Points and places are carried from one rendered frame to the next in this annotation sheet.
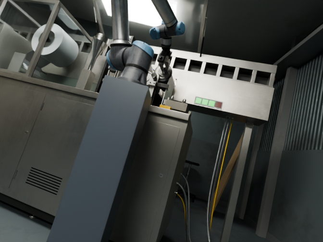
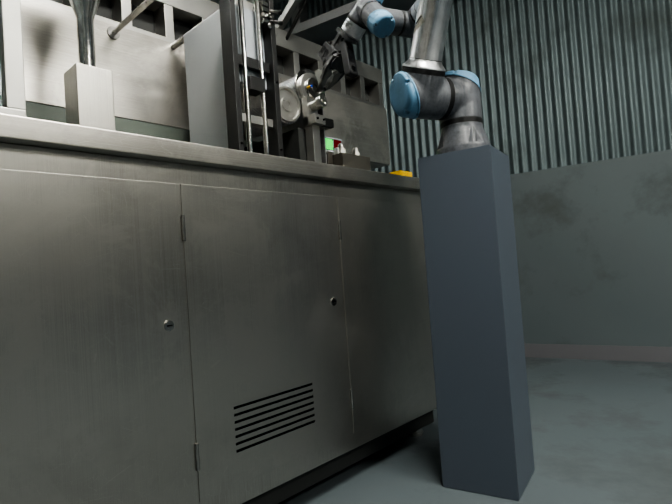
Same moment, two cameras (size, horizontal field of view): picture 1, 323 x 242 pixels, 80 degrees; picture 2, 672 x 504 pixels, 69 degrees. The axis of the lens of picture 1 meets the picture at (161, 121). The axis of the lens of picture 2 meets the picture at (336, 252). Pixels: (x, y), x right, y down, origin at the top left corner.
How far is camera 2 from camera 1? 1.67 m
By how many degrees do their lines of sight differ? 61
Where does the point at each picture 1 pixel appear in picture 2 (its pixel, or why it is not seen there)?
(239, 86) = (353, 108)
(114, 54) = (435, 91)
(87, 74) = (106, 86)
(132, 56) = (476, 103)
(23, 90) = (78, 186)
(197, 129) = not seen: hidden behind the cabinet
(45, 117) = (210, 259)
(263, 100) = (380, 131)
